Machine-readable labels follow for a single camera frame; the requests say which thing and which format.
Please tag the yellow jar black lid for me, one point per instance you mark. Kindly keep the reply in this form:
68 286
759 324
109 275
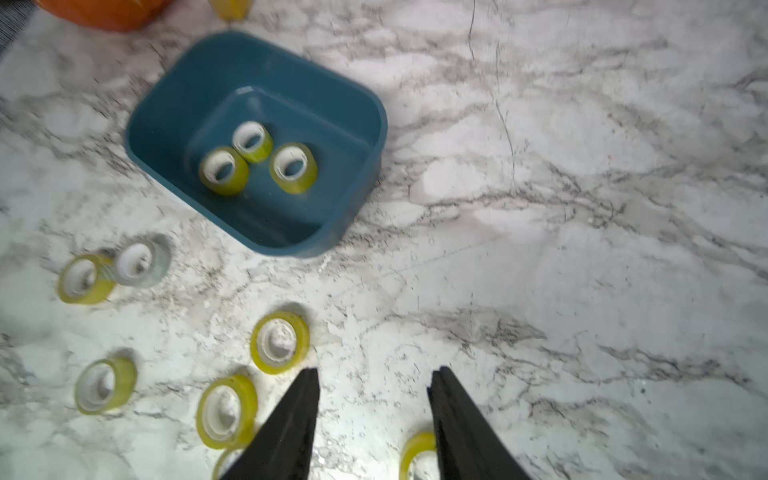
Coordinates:
231 10

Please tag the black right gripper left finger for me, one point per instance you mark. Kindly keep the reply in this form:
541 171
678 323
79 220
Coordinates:
282 449

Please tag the teal storage box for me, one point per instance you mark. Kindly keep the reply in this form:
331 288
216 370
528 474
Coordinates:
231 77

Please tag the yellow tape roll bottom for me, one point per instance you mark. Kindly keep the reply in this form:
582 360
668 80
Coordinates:
227 459

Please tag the orange decorative pumpkin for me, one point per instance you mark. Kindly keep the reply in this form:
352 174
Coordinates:
109 15

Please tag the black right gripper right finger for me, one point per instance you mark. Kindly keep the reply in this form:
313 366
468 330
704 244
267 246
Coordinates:
466 445

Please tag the yellow tape roll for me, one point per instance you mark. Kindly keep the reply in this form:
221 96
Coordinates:
253 142
226 413
279 342
105 385
224 171
418 458
87 279
227 459
293 168

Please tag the grey clear tape roll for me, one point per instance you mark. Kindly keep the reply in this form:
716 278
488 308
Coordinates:
142 263

